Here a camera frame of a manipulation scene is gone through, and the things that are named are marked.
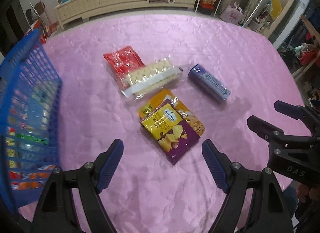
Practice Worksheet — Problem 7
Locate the purple yellow chips bag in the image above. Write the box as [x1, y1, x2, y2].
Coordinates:
[140, 100, 200, 165]

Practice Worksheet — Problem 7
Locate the orange yellow snack bag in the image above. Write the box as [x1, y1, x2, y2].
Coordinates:
[138, 89, 205, 136]

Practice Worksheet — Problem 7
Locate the blue biscuit roll pack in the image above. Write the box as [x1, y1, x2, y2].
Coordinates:
[188, 64, 231, 101]

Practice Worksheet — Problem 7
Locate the clear cracker pack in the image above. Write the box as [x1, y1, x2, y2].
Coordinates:
[121, 57, 183, 101]

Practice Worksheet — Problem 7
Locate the small red snack pack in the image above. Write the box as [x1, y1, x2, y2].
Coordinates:
[103, 46, 145, 90]

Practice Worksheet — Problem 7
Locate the green edged wafer pack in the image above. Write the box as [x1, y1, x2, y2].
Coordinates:
[16, 134, 48, 145]

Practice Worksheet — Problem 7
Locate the red silver snack pouch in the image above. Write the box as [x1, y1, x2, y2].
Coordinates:
[8, 165, 57, 191]

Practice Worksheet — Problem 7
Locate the person's hand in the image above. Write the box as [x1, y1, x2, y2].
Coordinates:
[297, 183, 320, 203]

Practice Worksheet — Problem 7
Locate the blue plastic basket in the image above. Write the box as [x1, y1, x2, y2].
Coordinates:
[1, 29, 62, 214]

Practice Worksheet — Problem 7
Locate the arched floor mirror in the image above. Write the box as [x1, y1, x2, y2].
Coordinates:
[263, 0, 300, 42]

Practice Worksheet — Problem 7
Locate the pink gift bag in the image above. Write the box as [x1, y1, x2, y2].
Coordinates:
[220, 3, 244, 25]

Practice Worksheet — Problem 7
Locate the red paper bag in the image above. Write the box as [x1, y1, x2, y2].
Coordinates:
[24, 19, 59, 44]

